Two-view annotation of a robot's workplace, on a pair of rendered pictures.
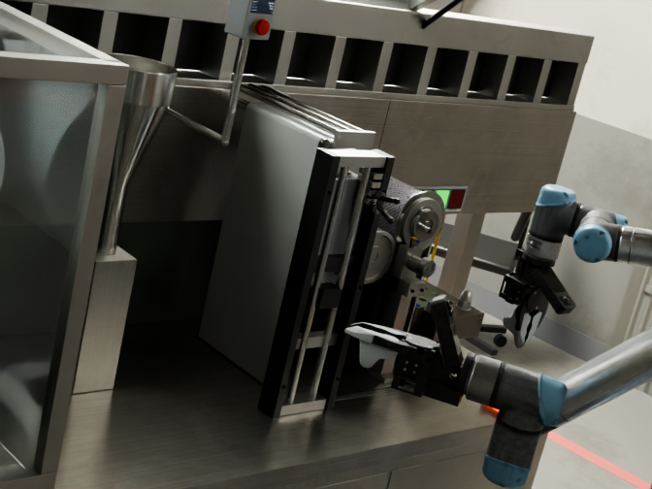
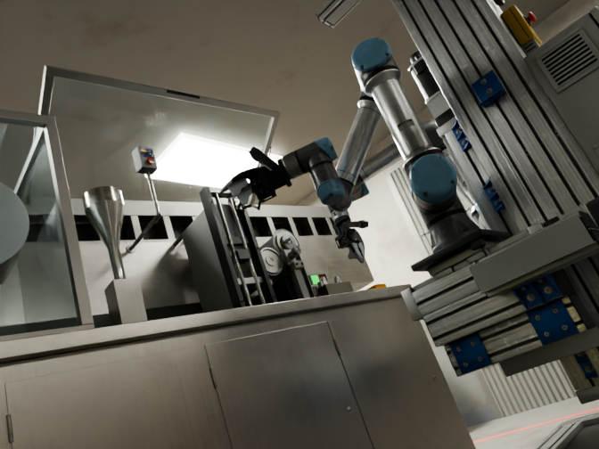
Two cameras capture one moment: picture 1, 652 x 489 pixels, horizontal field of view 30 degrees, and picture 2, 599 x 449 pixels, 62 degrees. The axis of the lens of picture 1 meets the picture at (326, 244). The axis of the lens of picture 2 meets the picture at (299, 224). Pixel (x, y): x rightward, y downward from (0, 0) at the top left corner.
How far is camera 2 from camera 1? 1.51 m
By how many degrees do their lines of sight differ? 38
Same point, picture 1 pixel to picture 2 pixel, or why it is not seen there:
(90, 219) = (59, 181)
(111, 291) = (128, 295)
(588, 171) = not seen: hidden behind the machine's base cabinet
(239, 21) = (139, 162)
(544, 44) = (321, 211)
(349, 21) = not seen: hidden behind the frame
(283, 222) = (213, 253)
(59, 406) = (78, 281)
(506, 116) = (324, 241)
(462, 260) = not seen: hidden behind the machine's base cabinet
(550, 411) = (324, 143)
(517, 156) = (341, 257)
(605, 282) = (466, 379)
